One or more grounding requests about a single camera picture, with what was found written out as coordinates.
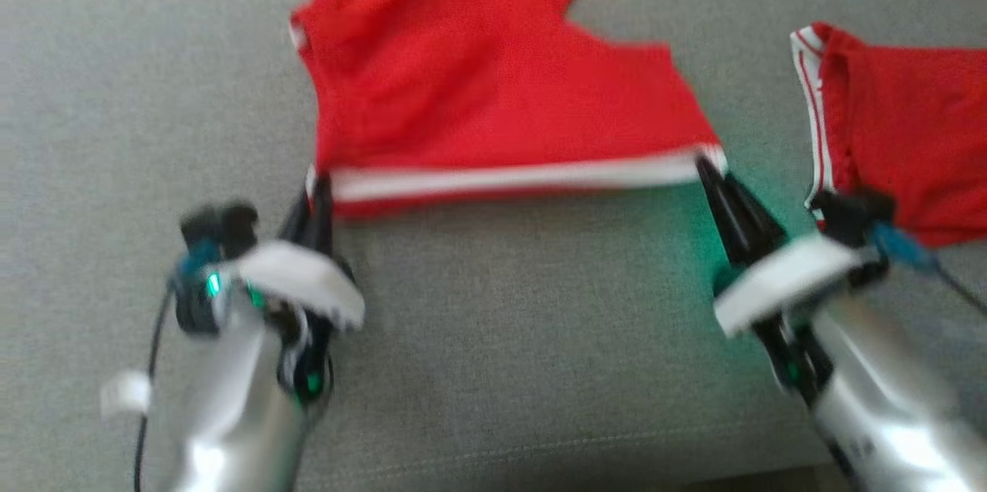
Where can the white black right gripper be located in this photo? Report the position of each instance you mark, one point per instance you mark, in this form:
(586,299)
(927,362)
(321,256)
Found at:
(779,280)

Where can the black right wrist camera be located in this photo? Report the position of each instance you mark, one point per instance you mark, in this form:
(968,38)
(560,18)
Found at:
(852,214)

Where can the red basketball shorts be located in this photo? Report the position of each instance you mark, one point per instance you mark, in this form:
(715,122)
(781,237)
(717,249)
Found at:
(463,75)

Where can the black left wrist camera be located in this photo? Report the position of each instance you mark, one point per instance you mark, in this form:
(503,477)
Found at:
(216,230)

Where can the red white basketball jersey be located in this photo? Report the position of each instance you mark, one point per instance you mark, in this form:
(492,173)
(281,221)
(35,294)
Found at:
(910,114)

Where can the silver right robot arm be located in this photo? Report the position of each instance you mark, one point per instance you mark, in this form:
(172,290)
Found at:
(894,415)

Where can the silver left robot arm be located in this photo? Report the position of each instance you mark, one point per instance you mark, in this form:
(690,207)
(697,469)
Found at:
(231,415)

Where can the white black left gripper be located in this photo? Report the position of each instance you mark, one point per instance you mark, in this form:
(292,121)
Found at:
(308,280)

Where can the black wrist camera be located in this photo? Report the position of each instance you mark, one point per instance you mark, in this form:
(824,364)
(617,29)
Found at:
(216,230)
(852,214)

